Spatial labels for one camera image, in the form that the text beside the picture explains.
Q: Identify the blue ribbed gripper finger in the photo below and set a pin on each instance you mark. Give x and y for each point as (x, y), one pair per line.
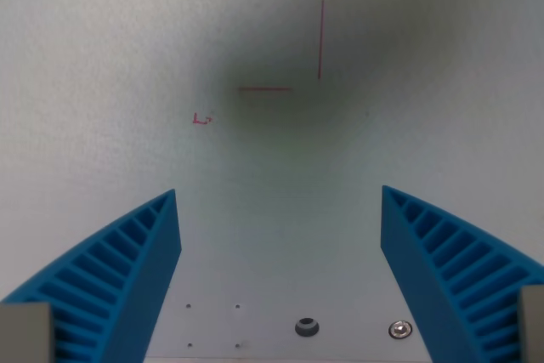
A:
(425, 278)
(140, 278)

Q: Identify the grey rubber grommet hole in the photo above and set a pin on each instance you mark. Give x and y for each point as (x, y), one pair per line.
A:
(307, 327)

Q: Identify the silver hex socket screw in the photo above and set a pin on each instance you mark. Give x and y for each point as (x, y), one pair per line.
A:
(400, 329)

